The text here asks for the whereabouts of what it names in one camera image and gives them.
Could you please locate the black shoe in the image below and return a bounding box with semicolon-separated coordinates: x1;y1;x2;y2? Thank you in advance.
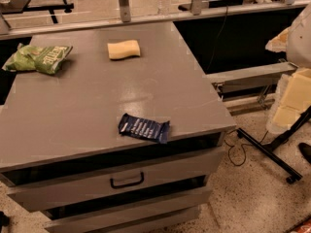
298;143;311;164

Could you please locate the black rolling stand base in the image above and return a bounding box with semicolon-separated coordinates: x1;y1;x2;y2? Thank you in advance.
237;106;311;184

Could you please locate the green jalapeno chip bag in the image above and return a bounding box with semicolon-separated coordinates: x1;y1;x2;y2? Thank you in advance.
2;44;73;75

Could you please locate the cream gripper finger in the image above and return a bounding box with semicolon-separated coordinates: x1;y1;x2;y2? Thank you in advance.
266;68;311;134

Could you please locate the blue rxbar blueberry wrapper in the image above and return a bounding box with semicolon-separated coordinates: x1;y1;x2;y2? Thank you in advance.
118;114;170;144

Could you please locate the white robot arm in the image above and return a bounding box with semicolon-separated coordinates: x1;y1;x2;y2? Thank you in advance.
265;5;311;134

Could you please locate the grey drawer cabinet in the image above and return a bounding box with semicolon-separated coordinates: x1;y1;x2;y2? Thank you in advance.
0;22;235;233

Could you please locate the black drawer handle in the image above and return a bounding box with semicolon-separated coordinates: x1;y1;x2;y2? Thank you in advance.
110;172;145;189

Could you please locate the yellow sponge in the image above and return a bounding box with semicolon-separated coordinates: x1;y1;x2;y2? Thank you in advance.
107;40;140;60

